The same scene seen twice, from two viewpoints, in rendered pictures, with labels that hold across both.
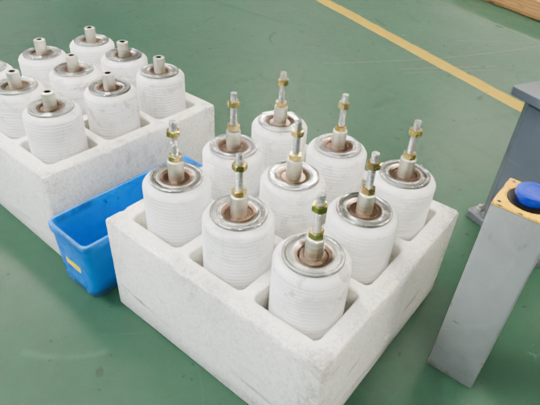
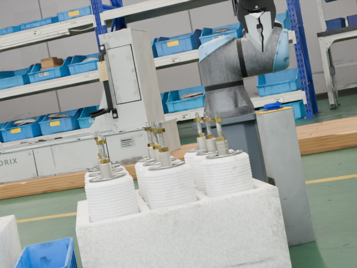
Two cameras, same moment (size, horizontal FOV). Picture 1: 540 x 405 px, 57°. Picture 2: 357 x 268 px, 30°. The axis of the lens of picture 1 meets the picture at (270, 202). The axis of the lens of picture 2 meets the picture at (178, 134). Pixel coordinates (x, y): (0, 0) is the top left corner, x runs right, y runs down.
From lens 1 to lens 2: 1.08 m
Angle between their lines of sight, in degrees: 53
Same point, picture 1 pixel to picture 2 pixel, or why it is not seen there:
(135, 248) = (113, 229)
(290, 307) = (236, 179)
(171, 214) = (126, 192)
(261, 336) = (235, 202)
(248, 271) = (194, 193)
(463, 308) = (283, 185)
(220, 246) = (177, 177)
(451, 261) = not seen: hidden behind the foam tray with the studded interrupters
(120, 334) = not seen: outside the picture
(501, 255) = (282, 137)
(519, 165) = not seen: hidden behind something
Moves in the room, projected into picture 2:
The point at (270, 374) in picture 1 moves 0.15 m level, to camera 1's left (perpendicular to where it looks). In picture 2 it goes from (249, 232) to (196, 254)
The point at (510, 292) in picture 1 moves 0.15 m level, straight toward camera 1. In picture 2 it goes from (297, 155) to (322, 159)
